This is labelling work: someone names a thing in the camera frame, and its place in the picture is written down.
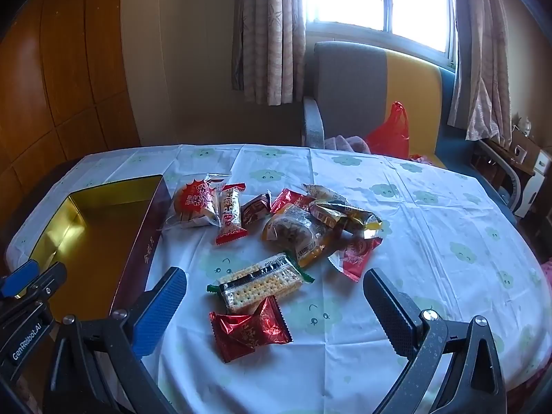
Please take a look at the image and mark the pink patterned curtain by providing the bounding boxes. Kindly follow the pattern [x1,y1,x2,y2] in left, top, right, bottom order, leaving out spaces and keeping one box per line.
[231,0,308,106]
[446,0,514,147]

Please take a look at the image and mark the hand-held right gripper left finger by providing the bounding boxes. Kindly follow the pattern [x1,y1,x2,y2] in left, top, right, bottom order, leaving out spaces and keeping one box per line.
[43,266,188,414]

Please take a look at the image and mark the white cloud-print tablecloth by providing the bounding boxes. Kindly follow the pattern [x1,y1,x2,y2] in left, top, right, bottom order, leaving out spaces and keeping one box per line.
[6,143,552,414]

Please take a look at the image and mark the small dark red packet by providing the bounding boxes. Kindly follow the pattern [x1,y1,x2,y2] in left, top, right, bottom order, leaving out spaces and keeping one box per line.
[240,193,272,228]

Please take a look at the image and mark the white cabinet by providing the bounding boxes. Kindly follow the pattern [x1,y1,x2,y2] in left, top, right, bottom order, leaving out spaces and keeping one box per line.
[513,149,552,218]

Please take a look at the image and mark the long red snack packet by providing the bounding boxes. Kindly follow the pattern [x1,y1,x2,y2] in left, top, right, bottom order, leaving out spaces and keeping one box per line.
[270,188,315,216]

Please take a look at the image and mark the red white emblem packet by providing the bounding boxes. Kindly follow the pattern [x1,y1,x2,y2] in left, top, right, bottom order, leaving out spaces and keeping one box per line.
[328,236,383,283]

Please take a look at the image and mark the gold black snack packet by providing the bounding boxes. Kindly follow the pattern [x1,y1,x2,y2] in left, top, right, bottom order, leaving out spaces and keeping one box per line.
[309,199,383,240]

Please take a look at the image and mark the wooden wardrobe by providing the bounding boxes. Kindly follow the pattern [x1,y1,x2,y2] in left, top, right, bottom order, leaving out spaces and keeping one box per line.
[0,0,143,259]

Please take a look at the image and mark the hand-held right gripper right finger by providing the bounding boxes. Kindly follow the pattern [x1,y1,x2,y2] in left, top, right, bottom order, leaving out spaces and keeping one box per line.
[363,267,505,414]

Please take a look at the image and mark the gold tin box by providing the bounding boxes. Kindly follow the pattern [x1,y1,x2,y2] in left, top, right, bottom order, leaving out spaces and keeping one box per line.
[30,174,171,324]

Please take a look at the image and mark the red plastic bag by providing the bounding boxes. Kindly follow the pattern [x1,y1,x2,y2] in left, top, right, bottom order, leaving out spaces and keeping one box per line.
[364,101,410,160]

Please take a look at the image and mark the pink cloth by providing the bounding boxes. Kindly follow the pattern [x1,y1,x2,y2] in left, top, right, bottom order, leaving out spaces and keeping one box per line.
[323,135,372,154]

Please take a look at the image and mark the round pastry packet red label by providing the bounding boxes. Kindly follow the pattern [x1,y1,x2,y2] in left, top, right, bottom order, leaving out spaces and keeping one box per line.
[166,173,232,229]

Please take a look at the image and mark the cracker packet green ends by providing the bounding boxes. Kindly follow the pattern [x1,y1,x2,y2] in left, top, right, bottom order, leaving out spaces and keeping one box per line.
[206,252,315,315]

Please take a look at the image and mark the shiny red foil packet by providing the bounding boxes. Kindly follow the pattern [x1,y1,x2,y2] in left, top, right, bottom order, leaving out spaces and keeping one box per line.
[209,295,292,364]

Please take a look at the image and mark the grey yellow blue sofa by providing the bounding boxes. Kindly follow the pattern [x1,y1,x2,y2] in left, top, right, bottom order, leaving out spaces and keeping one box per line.
[301,41,520,225]

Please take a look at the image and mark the cardboard box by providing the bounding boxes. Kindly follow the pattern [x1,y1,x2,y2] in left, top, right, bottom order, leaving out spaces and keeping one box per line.
[511,127,542,165]

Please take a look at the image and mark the clear brown pastry packet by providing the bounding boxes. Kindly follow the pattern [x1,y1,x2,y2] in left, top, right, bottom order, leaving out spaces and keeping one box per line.
[262,205,346,268]

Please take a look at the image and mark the red white candy packet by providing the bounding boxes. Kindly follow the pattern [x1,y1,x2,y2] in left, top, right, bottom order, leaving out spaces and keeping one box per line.
[215,182,249,246]

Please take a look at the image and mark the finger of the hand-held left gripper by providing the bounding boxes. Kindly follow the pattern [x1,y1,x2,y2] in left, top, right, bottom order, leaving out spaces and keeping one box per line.
[0,259,40,299]
[0,262,68,324]

